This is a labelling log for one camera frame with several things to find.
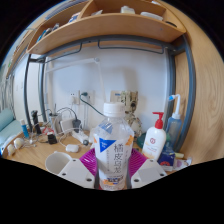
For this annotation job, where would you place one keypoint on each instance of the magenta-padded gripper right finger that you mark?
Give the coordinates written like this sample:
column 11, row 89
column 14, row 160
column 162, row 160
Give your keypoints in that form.
column 148, row 171

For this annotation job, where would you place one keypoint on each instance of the white earbuds case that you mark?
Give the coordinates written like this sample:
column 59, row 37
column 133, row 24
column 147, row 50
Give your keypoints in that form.
column 72, row 148

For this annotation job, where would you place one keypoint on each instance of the small blue box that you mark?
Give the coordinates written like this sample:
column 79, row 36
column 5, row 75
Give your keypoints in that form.
column 166, row 159

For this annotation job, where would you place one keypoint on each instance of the small round white jar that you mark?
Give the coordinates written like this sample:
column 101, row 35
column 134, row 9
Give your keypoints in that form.
column 18, row 143
column 11, row 150

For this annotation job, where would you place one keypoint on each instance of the white wall socket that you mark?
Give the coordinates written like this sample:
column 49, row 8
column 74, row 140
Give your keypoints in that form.
column 74, row 97
column 87, row 97

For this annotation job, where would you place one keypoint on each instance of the wooden tree figurine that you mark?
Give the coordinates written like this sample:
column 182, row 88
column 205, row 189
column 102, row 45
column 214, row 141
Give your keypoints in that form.
column 133, row 115

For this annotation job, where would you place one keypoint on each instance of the small blue bottle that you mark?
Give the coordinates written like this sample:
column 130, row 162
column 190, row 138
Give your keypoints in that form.
column 25, row 130

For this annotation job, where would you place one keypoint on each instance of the blue squeeze wash bottle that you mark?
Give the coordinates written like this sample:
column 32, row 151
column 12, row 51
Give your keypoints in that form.
column 174, row 128

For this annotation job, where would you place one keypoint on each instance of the white red-pump lotion bottle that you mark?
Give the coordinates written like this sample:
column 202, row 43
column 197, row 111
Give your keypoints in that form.
column 154, row 143

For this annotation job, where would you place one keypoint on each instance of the grey metal shelf frame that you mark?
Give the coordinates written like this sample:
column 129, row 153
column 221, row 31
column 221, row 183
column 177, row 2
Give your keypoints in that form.
column 190, row 100

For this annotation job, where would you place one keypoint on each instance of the wooden shelf unit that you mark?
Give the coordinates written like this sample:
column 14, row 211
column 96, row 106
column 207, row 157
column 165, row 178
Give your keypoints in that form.
column 106, row 28

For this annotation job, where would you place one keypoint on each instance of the light blue bedding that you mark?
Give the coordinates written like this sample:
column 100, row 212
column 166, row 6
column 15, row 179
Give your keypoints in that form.
column 7, row 128

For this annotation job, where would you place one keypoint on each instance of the clear plastic drink bottle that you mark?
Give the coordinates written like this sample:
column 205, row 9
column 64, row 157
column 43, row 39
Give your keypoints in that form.
column 113, row 153

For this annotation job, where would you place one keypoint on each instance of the white power strip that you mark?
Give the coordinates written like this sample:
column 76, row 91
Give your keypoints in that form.
column 81, row 136

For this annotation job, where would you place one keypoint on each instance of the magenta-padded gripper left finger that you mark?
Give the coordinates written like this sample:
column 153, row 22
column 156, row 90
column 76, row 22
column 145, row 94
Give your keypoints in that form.
column 76, row 172

